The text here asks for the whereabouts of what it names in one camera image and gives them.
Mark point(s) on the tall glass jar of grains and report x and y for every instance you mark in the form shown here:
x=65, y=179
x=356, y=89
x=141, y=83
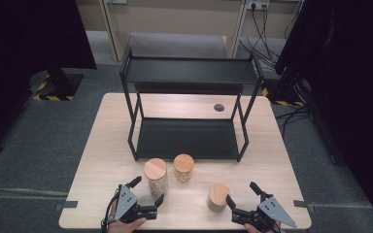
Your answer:
x=155, y=170

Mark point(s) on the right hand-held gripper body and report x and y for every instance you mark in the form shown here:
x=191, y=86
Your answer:
x=272, y=210

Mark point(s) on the person's right hand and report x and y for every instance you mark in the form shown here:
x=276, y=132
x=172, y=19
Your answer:
x=254, y=229

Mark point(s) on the grey floor tape piece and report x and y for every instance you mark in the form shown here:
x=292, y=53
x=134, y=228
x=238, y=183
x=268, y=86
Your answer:
x=66, y=205
x=302, y=204

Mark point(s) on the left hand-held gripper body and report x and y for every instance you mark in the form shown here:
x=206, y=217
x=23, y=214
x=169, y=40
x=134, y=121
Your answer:
x=126, y=202

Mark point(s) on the person's left hand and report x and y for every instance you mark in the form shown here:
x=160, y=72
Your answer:
x=124, y=227

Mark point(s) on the black curtain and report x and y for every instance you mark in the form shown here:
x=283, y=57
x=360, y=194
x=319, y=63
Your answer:
x=353, y=81
x=29, y=39

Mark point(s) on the glass jar of green beans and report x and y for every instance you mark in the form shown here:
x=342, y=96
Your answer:
x=218, y=194

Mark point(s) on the stand base with striped tape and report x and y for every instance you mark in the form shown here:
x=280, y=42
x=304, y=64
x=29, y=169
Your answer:
x=281, y=93
x=58, y=85

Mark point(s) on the short glass jar of lotus seeds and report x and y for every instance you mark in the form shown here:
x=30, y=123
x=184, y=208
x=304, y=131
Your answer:
x=183, y=162

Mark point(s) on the black two-tier metal shelf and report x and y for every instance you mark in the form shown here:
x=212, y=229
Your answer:
x=187, y=69

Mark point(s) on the white wall socket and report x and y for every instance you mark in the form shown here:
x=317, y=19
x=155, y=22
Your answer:
x=258, y=3

